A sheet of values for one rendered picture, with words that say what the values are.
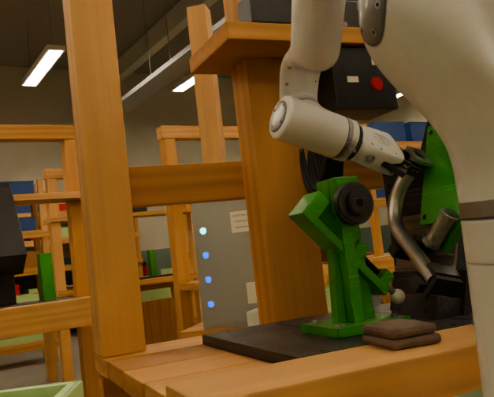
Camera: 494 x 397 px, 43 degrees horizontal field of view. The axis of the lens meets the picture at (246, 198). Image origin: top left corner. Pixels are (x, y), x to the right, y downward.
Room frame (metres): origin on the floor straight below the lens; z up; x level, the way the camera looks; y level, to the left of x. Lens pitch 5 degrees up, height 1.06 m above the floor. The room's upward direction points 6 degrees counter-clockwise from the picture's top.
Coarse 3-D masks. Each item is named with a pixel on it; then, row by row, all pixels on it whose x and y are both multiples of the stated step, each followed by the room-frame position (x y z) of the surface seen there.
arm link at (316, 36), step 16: (304, 0) 0.98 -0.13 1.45; (320, 0) 0.97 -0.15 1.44; (336, 0) 0.98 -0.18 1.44; (304, 16) 1.00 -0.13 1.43; (320, 16) 0.99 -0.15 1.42; (336, 16) 1.00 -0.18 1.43; (304, 32) 1.02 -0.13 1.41; (320, 32) 1.01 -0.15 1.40; (336, 32) 1.02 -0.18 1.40; (304, 48) 1.03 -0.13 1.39; (320, 48) 1.03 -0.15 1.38; (336, 48) 1.04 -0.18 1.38; (288, 64) 1.12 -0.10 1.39; (304, 64) 1.05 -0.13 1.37; (320, 64) 1.05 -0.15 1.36; (288, 80) 1.18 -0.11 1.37; (304, 80) 1.18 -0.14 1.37; (304, 96) 1.19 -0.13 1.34
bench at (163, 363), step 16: (144, 352) 1.28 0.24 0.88; (160, 352) 1.25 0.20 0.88; (176, 352) 1.23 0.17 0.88; (192, 352) 1.20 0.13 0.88; (208, 352) 1.18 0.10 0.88; (224, 352) 1.17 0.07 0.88; (96, 368) 1.33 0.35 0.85; (112, 368) 1.18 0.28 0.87; (128, 368) 1.11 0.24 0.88; (144, 368) 1.09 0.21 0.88; (160, 368) 1.07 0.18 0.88; (176, 368) 1.05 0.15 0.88; (192, 368) 1.04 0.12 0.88; (208, 368) 1.02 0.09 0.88; (224, 368) 1.01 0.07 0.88; (240, 368) 0.99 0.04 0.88; (112, 384) 1.31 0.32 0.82; (128, 384) 1.05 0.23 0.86; (144, 384) 0.96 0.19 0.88; (160, 384) 0.93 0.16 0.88
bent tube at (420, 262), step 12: (420, 156) 1.28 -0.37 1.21; (396, 180) 1.30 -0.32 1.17; (408, 180) 1.28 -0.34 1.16; (396, 192) 1.30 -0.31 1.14; (396, 204) 1.30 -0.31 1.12; (396, 216) 1.30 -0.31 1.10; (396, 228) 1.28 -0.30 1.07; (396, 240) 1.28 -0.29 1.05; (408, 240) 1.24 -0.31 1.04; (408, 252) 1.23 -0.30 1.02; (420, 252) 1.21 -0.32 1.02; (420, 264) 1.19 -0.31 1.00; (432, 276) 1.20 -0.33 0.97
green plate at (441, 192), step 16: (432, 128) 1.27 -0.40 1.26; (432, 144) 1.27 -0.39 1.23; (432, 160) 1.26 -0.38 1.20; (448, 160) 1.21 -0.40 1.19; (432, 176) 1.25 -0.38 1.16; (448, 176) 1.21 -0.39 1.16; (432, 192) 1.24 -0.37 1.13; (448, 192) 1.20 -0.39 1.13; (432, 208) 1.24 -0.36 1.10; (448, 208) 1.19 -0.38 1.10; (432, 224) 1.24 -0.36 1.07
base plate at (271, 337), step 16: (384, 304) 1.46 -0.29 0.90; (288, 320) 1.37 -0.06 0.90; (304, 320) 1.34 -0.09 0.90; (320, 320) 1.31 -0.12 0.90; (416, 320) 1.15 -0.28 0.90; (432, 320) 1.13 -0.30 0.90; (448, 320) 1.11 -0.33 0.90; (464, 320) 1.09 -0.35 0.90; (208, 336) 1.26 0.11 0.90; (224, 336) 1.22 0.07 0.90; (240, 336) 1.20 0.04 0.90; (256, 336) 1.17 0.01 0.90; (272, 336) 1.15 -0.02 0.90; (288, 336) 1.13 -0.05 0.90; (304, 336) 1.11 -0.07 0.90; (320, 336) 1.08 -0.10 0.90; (352, 336) 1.05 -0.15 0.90; (240, 352) 1.11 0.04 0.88; (256, 352) 1.05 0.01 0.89; (272, 352) 0.99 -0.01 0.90; (288, 352) 0.96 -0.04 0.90; (304, 352) 0.95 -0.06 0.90; (320, 352) 0.93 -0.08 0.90
